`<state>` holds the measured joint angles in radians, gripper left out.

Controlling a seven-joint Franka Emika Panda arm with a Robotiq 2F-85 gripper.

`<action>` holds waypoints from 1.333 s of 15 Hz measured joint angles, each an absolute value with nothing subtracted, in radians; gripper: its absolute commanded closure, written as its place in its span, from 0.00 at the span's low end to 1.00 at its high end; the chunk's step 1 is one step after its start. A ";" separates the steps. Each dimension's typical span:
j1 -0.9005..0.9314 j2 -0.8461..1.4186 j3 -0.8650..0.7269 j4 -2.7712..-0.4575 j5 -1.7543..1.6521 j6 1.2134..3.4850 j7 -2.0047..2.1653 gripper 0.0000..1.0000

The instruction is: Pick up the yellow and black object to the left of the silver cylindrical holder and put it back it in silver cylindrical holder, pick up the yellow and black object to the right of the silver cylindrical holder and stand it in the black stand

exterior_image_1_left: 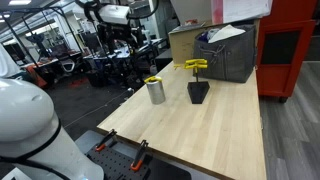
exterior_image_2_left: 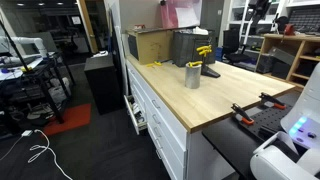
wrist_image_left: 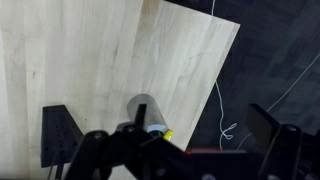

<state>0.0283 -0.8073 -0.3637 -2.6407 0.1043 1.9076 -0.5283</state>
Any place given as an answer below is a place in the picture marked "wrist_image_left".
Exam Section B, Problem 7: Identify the silver cylindrical holder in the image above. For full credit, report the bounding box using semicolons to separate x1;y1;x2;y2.
126;93;171;135

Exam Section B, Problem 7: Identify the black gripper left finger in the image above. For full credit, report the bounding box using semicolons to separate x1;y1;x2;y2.
64;103;188;180

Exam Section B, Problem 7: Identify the black wedge tool stand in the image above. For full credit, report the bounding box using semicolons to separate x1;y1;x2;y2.
40;104;85;169

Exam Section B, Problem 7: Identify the white floor cable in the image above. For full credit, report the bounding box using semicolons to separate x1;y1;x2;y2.
210;0;320;152

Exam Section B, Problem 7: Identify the red floor mat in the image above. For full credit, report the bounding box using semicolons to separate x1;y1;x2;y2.
184;147;223;155

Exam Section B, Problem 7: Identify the yellow T-handle hex key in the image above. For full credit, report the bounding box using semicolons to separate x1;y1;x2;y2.
162;128;175;141

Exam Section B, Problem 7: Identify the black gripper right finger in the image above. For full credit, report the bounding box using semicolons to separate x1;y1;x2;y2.
247;103;320;180

